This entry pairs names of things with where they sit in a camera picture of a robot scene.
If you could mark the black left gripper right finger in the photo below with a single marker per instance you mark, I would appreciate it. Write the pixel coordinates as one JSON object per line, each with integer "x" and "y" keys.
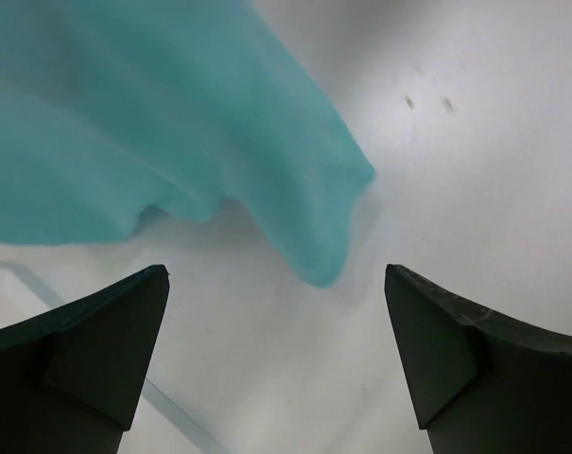
{"x": 479, "y": 381}

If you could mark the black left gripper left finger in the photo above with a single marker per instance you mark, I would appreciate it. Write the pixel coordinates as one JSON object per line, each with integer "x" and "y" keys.
{"x": 71, "y": 378}

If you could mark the teal t shirt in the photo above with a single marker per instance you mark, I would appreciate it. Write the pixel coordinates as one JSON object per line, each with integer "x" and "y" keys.
{"x": 110, "y": 108}

